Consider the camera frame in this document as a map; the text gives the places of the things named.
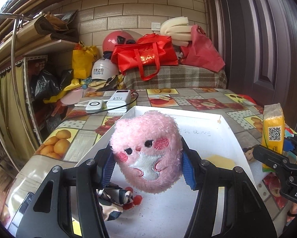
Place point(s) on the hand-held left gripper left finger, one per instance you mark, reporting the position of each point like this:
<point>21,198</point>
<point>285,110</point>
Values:
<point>108,165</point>

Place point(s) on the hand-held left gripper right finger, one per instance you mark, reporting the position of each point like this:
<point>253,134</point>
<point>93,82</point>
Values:
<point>188,169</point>

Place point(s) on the yellow tissue pack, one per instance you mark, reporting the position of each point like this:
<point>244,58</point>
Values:
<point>273,129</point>

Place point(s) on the pink plush toy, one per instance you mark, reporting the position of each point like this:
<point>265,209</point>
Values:
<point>146,148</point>

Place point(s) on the white foam tray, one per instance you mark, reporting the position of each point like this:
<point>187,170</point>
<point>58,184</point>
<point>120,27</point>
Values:
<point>205,129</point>

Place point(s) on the person's right forearm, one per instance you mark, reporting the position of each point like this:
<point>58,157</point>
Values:
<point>293,209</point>

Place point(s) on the small brown soft toy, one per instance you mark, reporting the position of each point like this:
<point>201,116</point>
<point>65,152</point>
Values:
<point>249,153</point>

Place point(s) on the yellow and green sponge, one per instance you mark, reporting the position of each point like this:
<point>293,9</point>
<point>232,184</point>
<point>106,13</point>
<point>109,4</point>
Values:
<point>220,161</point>

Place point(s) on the red pompom trinket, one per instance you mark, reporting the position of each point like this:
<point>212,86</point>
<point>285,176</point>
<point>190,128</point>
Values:
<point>136,199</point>

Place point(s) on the small white power bank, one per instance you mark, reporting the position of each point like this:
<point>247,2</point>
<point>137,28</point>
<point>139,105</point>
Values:
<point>94,105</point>

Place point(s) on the flat red bag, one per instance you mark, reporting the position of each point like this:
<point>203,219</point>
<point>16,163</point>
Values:
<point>245,98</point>

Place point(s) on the large white power bank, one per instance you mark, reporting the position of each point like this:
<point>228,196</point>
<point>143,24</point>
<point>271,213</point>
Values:
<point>118,100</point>

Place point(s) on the fruit print tablecloth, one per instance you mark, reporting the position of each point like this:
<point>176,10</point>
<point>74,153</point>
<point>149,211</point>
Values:
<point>200,101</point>

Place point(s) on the pink round plate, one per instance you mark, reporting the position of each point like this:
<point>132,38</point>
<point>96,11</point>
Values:
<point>71,96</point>

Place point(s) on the plaid cloth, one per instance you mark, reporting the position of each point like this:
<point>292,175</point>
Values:
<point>175,78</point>

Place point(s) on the white helmet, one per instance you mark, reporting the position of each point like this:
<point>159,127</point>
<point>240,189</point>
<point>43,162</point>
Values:
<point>102,70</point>

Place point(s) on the black plastic bag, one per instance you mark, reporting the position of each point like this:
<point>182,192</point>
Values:
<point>43,83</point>

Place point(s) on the yellow shopping bag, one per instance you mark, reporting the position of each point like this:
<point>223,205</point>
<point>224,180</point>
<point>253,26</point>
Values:
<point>82,62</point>

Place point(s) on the dark brown door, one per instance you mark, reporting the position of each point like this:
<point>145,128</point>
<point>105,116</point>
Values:
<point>262,42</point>

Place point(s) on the red tote bag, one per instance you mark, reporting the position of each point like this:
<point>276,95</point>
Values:
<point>143,54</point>

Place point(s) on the red plastic bag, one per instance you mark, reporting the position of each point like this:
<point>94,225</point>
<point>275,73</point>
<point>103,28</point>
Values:
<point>201,52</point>

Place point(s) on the red helmet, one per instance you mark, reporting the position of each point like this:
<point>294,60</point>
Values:
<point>111,42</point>

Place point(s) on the metal shelf rack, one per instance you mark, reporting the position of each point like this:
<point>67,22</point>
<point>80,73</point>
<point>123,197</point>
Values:
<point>29,59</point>

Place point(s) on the cream foam padding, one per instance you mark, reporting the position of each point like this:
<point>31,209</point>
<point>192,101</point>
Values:
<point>175,27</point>

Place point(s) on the brown cardboard pile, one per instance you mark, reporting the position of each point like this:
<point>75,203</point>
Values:
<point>54,24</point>

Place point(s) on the bent metal pipe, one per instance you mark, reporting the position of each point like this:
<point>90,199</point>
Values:
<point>12,42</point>

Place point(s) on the white light switch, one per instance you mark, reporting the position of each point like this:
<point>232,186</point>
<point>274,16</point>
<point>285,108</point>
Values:
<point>155,25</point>

